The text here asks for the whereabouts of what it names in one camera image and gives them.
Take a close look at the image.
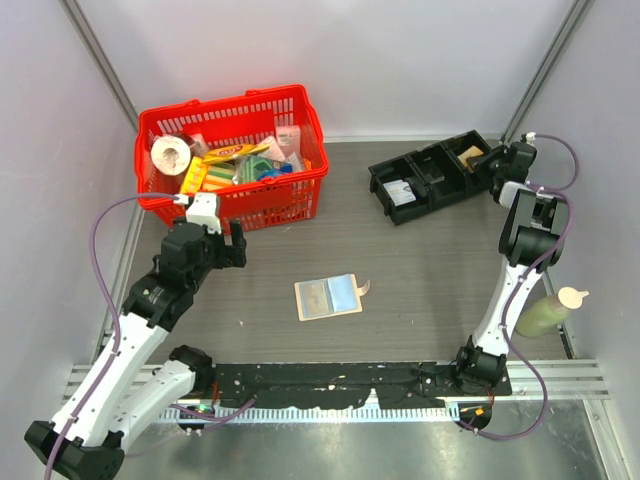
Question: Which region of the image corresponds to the yellow box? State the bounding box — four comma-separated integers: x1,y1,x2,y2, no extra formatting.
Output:
179,156,209,195

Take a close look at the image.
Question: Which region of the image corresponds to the white cable duct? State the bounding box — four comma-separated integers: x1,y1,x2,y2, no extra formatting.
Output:
157,403,460,424

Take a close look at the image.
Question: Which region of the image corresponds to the red plastic shopping basket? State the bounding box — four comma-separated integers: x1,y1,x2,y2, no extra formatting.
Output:
133,84,329,231

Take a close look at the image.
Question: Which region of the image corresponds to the beige leather card holder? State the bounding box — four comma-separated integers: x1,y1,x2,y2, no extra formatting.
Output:
294,274,370,322

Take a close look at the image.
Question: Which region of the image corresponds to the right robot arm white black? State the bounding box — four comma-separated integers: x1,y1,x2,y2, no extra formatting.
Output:
451,132,572,395

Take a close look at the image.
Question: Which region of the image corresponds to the white card in bin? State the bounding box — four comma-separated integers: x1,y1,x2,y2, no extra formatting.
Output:
383,180,416,206

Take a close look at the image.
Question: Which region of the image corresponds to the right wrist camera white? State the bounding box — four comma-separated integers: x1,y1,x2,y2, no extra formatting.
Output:
520,132,536,145

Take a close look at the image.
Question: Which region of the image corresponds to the black bin right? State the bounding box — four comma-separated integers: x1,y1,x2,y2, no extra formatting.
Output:
442,130,502,195

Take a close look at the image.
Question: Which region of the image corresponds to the white pink box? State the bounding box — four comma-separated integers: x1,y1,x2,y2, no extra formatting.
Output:
275,125,301,157

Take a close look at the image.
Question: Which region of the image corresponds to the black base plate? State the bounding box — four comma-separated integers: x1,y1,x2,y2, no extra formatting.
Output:
187,362,512,410

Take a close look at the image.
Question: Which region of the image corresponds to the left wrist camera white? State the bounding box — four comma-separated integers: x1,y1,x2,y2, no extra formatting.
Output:
173,192,223,234

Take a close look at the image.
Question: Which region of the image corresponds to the green liquid squeeze bottle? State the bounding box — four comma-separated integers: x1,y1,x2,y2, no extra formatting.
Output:
516,287,590,338

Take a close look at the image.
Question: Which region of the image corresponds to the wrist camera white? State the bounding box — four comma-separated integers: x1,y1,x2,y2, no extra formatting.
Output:
173,192,223,234
520,132,536,145

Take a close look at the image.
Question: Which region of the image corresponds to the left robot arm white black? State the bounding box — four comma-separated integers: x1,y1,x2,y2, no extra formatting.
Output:
24,220,247,479

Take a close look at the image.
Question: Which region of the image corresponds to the yellow snack bag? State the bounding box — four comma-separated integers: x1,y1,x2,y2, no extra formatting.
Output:
202,144,269,165

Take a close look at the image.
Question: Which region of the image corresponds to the yellow green sponge pack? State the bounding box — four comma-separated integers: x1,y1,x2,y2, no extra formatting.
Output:
201,163,236,191

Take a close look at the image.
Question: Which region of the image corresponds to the black bin left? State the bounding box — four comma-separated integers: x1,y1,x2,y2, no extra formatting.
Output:
368,154,435,226

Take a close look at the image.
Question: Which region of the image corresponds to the green packaged item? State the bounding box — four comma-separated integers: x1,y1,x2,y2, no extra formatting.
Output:
233,155,282,185

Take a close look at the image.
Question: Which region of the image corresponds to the black bin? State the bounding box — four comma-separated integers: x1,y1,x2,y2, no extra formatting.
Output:
368,154,435,226
409,144,468,211
442,130,502,195

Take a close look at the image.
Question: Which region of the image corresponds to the black bin middle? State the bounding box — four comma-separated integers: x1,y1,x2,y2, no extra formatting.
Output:
409,144,468,211

